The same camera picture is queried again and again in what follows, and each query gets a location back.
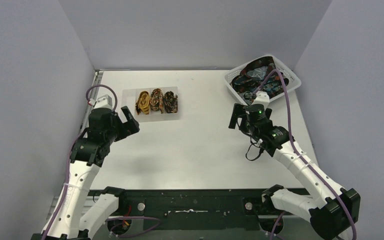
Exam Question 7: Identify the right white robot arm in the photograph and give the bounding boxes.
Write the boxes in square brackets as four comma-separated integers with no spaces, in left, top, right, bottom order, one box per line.
[228,103,361,240]

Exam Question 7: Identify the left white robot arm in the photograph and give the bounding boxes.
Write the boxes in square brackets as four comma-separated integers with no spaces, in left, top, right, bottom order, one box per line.
[31,106,140,240]

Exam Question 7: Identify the pile of patterned ties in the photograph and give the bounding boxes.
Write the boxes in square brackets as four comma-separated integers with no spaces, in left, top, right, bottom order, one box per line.
[229,56,284,105]

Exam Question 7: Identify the clear plastic organizer tray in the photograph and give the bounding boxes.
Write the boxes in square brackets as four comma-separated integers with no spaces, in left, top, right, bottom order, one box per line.
[121,86,180,123]

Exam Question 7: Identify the yellow rolled tie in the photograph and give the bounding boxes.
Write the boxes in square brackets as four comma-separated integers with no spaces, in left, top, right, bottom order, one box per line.
[135,91,151,115]

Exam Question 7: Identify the orange patterned rolled tie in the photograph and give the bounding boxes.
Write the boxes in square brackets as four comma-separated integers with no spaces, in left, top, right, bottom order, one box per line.
[150,88,164,114]

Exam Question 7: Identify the white plastic basket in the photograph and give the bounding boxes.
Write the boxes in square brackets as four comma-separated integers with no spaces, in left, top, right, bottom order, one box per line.
[223,54,302,105]

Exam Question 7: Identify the dark brown rolled tie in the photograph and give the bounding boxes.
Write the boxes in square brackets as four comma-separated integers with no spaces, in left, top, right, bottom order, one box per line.
[163,91,178,114]

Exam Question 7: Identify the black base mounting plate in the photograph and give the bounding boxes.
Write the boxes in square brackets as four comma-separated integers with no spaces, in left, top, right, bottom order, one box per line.
[87,188,312,231]

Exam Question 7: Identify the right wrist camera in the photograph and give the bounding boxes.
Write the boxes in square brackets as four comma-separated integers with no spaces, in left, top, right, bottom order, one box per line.
[252,91,270,109]

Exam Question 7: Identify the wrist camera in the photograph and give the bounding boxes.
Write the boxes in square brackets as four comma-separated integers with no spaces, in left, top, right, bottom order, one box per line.
[252,91,270,109]
[88,94,113,109]

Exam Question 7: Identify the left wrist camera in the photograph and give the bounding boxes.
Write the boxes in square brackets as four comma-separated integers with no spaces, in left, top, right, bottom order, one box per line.
[88,94,113,109]

